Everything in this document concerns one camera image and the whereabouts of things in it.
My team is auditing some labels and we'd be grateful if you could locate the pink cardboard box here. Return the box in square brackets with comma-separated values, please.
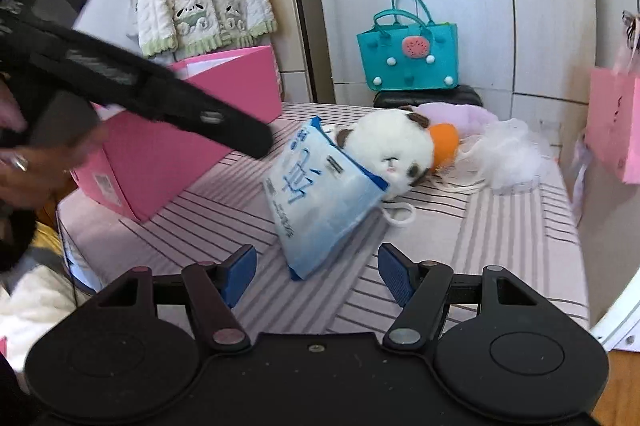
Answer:
[70, 46, 284, 223]

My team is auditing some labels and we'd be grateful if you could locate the purple plush toy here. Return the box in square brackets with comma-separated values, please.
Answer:
[415, 102, 501, 141]

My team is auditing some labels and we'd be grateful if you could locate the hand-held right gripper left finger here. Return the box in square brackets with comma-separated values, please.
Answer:
[92, 245, 258, 353]

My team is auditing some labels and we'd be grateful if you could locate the blue white wet wipes pack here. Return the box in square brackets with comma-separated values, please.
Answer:
[263, 117, 390, 281]

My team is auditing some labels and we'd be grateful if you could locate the teal felt handbag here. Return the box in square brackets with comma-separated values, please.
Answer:
[356, 0, 458, 93]

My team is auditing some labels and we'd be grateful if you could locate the white plush toy orange ball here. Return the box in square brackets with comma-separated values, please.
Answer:
[334, 106, 461, 197]

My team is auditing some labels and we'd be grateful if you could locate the white cloth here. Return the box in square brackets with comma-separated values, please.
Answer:
[0, 263, 96, 357]

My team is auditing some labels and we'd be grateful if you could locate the person's left hand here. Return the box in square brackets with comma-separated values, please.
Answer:
[0, 80, 109, 210]

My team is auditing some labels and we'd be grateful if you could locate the striped tablecloth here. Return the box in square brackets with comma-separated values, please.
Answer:
[57, 102, 591, 337]

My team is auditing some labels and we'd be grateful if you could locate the yellow blanket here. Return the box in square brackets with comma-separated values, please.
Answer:
[30, 221, 68, 267]

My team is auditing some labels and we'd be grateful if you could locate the black suitcase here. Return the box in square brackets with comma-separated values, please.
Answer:
[372, 84, 483, 110]

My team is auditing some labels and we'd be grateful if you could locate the white mesh tulle puff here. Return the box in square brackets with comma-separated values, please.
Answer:
[435, 118, 551, 197]

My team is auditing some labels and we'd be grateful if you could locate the black tripod pole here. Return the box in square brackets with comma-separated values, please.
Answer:
[277, 0, 317, 102]

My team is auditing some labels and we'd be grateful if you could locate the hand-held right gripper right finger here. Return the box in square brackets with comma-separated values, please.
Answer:
[377, 243, 543, 353]

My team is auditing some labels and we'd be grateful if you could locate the white plastic bag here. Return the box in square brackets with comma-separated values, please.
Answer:
[572, 133, 589, 227]

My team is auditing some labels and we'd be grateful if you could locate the pink paper bag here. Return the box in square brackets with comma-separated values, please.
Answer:
[584, 10, 640, 185]

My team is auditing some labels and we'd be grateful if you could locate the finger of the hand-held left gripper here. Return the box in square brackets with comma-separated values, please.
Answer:
[134, 68, 275, 159]

